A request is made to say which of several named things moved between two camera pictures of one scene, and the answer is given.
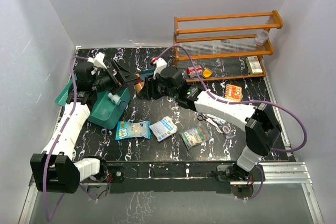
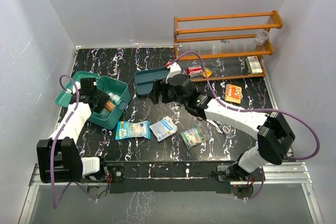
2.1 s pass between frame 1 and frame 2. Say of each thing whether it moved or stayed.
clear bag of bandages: stayed
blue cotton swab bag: stayed
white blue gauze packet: stayed
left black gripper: moved
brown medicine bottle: moved
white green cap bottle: stayed
